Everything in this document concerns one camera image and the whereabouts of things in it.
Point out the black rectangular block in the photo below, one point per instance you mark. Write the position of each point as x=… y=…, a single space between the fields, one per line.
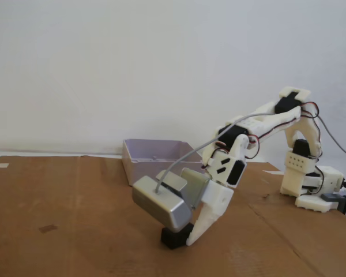
x=173 y=241

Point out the lilac plastic box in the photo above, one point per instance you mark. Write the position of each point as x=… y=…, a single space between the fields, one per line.
x=141 y=173

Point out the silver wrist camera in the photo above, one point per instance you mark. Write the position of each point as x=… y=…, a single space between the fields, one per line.
x=161 y=207

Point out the grey table clamp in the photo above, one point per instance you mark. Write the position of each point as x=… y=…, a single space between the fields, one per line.
x=330 y=197

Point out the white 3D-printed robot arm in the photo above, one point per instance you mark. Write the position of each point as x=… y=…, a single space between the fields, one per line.
x=265 y=121

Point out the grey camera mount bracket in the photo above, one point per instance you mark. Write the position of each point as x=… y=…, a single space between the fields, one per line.
x=194 y=187

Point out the white tape piece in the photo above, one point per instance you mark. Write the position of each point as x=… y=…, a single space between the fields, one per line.
x=1 y=166

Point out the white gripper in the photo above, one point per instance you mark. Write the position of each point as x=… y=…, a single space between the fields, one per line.
x=216 y=196

